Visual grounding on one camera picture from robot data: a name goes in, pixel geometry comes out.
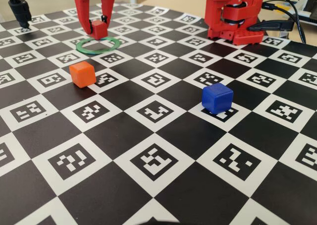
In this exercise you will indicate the blue cube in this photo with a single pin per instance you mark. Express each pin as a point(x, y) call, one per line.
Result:
point(215, 101)

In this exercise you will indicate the black white marker checkerboard mat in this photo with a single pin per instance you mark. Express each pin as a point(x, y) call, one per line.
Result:
point(158, 135)

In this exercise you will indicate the red robot arm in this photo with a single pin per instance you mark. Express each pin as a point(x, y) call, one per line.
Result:
point(215, 2)

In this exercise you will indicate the red cube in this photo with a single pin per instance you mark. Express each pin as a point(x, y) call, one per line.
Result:
point(100, 30)

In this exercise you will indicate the black plug connector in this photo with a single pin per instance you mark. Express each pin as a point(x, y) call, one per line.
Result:
point(272, 26)

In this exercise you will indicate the red robot base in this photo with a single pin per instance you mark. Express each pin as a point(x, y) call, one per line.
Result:
point(247, 38)

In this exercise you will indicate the orange cube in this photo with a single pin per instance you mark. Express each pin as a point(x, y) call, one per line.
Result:
point(83, 75)

